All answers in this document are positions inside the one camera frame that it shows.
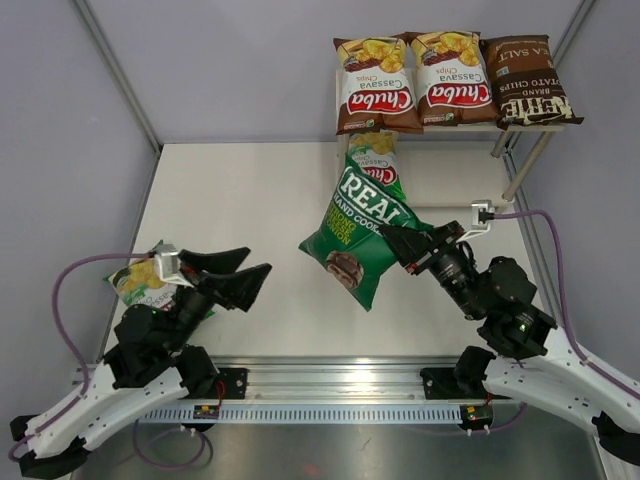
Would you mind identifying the brown Chuba bag front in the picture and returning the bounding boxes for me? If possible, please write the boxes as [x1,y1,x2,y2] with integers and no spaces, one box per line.
[333,33,423,135]

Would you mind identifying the brown Chuba bag back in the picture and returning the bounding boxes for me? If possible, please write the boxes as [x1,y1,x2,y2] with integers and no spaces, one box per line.
[407,31,499,127]

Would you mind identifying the brown chuba bag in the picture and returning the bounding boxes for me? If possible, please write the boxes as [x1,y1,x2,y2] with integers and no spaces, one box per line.
[407,31,499,127]
[333,33,423,135]

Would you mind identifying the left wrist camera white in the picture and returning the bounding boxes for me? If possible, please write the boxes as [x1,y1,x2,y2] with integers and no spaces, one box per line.
[153,243,193,288]

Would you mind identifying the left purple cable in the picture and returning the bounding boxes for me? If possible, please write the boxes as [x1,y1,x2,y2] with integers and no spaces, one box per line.
[7,252,216,471]

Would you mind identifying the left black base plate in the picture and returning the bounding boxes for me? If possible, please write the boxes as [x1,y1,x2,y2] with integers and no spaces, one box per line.
[201,367,249,400]

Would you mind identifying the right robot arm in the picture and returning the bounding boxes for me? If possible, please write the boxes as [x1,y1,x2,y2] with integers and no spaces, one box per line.
[381,221,639,465]

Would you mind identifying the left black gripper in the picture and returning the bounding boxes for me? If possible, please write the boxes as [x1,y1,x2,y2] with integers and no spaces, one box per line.
[163,248,272,352]

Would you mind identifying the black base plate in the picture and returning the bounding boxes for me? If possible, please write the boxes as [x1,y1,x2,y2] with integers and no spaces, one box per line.
[201,367,249,400]
[419,367,492,401]

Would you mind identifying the aluminium mounting rail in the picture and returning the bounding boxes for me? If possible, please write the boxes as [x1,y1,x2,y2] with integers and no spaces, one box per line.
[69,357,526,424]

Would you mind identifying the dark green Real chips bag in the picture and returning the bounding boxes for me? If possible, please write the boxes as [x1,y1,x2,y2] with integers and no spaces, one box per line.
[299,156,433,311]

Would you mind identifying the green chuba bag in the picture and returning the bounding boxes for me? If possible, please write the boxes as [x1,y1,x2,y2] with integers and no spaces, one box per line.
[347,130,406,201]
[103,258,178,311]

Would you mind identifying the white two-tier shelf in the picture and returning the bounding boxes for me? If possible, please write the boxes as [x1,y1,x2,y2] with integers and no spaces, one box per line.
[333,67,568,216]

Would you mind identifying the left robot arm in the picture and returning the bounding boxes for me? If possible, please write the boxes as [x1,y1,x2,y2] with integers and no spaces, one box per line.
[8,244,272,479]

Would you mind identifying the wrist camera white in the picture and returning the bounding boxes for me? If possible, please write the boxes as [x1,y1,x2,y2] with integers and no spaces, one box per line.
[457,200,496,243]
[153,243,193,288]

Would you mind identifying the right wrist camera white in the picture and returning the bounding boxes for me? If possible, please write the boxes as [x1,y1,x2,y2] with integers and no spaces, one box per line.
[457,200,496,243]

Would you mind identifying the brown Kettle chips bag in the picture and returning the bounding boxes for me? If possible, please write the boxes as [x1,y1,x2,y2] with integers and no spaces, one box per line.
[479,35,584,129]

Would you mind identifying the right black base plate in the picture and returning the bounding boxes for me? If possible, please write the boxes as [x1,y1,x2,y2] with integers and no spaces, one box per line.
[419,367,492,401]

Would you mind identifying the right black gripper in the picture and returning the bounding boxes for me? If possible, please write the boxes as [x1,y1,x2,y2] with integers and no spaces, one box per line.
[378,220,486,319]

